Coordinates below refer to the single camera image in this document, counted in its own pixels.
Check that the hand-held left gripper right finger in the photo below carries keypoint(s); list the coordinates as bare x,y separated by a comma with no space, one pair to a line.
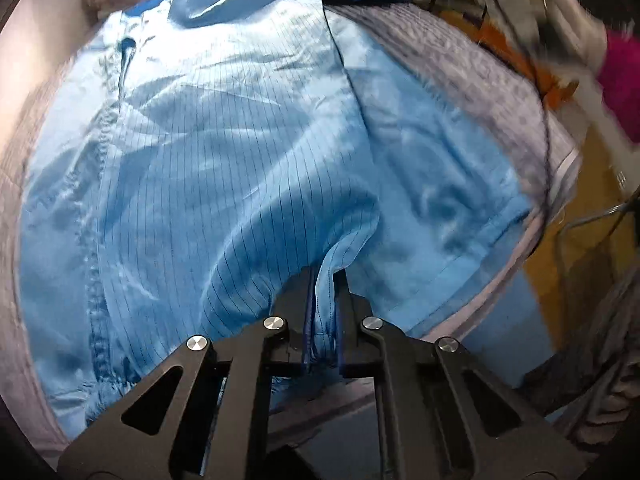
345,320

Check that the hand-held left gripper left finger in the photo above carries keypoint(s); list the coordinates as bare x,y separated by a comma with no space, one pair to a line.
295,310

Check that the light blue jacket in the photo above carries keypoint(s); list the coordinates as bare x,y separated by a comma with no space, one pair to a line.
225,160

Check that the person's right hand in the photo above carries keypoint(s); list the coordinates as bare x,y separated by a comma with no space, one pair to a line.
570,15

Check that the bed with striped sheet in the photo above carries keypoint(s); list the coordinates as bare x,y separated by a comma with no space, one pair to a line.
475,85

